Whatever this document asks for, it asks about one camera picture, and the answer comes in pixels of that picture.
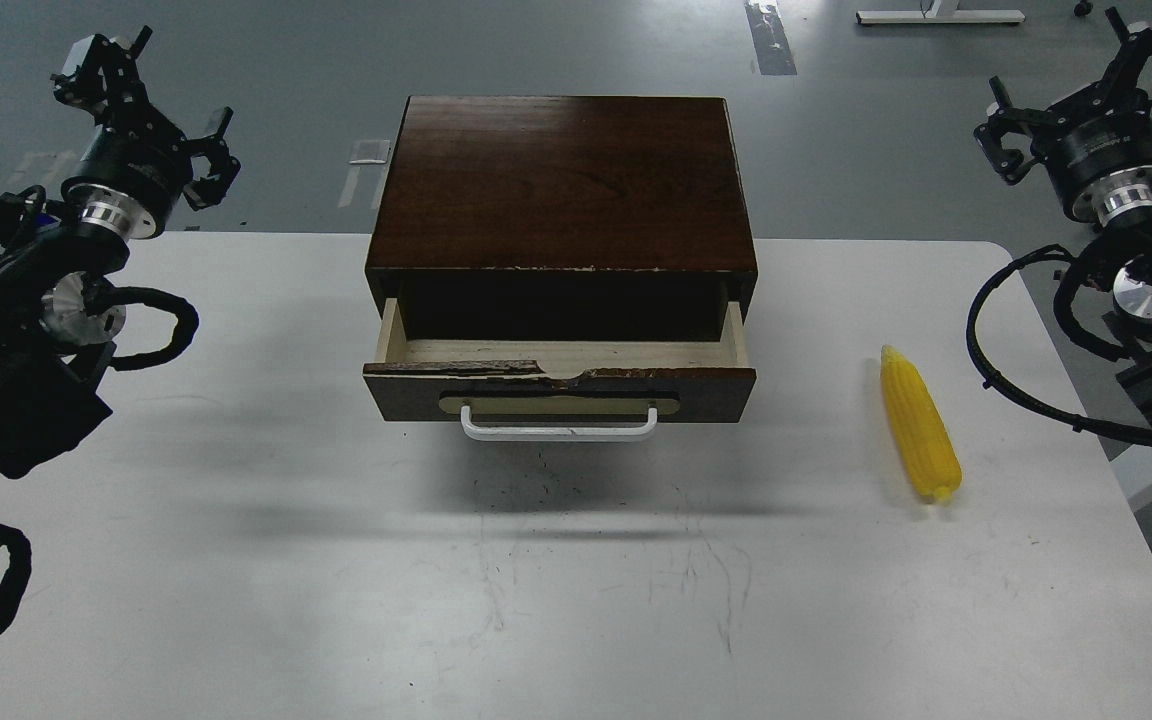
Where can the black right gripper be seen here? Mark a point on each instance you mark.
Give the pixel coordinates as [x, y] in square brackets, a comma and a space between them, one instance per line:
[1114, 146]

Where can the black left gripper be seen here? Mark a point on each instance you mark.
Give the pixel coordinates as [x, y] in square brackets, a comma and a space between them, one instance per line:
[127, 185]

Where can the yellow corn cob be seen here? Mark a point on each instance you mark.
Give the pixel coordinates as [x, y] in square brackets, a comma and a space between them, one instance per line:
[917, 428]

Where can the wooden drawer with white handle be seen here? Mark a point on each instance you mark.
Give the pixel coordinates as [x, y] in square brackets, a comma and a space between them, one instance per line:
[561, 391]

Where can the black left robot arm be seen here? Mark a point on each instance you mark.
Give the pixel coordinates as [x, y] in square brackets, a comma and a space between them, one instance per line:
[63, 324]

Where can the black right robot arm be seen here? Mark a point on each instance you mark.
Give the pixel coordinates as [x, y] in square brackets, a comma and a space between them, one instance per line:
[1103, 303]

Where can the dark wooden drawer cabinet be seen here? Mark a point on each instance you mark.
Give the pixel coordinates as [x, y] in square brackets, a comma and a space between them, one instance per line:
[563, 218]

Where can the white table leg base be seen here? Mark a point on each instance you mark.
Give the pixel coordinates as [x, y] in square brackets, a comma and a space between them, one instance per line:
[939, 13]

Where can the grey floor tape strip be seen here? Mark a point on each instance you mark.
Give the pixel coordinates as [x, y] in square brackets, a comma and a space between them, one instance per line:
[773, 54]

